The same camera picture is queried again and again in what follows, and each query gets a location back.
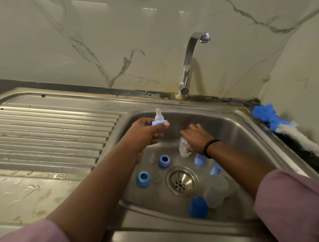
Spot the metal sink drain strainer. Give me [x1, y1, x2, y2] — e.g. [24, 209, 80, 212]
[165, 166, 199, 196]

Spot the person's right hand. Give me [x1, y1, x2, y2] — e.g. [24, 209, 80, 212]
[180, 123, 215, 155]

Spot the stainless steel sink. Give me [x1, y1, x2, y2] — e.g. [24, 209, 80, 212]
[0, 87, 319, 242]

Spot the black bead bracelet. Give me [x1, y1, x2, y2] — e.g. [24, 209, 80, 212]
[203, 139, 221, 159]

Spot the blue cylindrical bottle cap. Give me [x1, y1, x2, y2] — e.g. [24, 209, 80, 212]
[194, 154, 207, 167]
[210, 162, 223, 176]

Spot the cartoon print baby bottle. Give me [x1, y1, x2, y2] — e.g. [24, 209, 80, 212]
[179, 137, 192, 158]

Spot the person's left hand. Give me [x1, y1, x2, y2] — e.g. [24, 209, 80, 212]
[120, 117, 170, 163]

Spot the person's right forearm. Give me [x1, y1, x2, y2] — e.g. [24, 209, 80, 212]
[207, 142, 277, 197]

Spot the translucent bottle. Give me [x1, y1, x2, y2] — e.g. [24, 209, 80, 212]
[203, 175, 230, 209]
[224, 176, 239, 197]

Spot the chrome sink faucet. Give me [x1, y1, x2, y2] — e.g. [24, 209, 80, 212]
[178, 32, 211, 97]

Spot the person's left forearm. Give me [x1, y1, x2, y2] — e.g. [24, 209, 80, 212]
[47, 145, 143, 242]

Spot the blue and white bottle brush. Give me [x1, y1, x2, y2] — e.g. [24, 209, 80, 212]
[252, 104, 319, 155]

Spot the pink shirt sleeve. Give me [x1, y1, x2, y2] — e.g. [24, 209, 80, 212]
[254, 169, 319, 242]
[0, 218, 65, 242]

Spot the translucent bottle front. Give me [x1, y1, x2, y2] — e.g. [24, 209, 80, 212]
[203, 175, 230, 209]

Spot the dark blue dome cap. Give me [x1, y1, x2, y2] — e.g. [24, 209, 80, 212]
[189, 196, 209, 219]

